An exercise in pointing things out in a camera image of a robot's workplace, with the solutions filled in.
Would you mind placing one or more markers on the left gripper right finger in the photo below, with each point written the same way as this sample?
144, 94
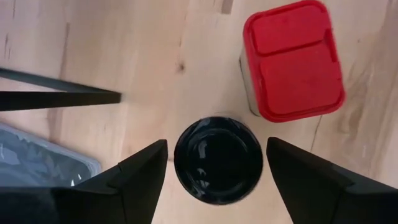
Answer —
326, 199

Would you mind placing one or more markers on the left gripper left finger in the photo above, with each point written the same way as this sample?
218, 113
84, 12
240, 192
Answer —
77, 202

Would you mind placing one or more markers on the black-lid spice bottle blue label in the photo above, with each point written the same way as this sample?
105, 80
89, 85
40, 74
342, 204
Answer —
217, 160

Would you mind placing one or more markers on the red-lid smoked paprika tin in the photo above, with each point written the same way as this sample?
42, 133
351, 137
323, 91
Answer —
295, 62

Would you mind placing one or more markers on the wooden shelf riser black legs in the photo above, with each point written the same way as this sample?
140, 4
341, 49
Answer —
62, 99

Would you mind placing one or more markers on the magazine with waterfall cover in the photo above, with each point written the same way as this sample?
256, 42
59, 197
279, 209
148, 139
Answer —
37, 158

